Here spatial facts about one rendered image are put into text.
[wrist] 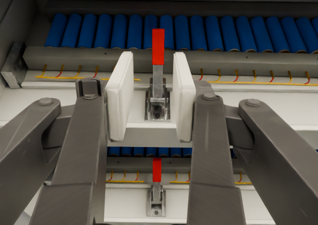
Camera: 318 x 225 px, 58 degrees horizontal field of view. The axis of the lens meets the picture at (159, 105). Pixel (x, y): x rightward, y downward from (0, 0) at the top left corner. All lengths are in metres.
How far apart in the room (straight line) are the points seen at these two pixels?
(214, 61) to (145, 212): 0.25
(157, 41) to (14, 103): 0.18
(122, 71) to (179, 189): 0.34
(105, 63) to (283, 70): 0.21
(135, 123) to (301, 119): 0.18
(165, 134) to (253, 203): 0.22
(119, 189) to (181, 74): 0.34
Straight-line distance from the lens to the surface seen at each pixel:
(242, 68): 0.35
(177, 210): 0.46
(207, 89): 0.16
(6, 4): 0.40
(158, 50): 0.29
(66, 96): 0.34
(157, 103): 0.32
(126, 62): 0.17
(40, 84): 0.36
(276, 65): 0.36
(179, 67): 0.16
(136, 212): 0.46
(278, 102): 0.35
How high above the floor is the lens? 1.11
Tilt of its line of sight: 39 degrees down
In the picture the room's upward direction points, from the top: 1 degrees clockwise
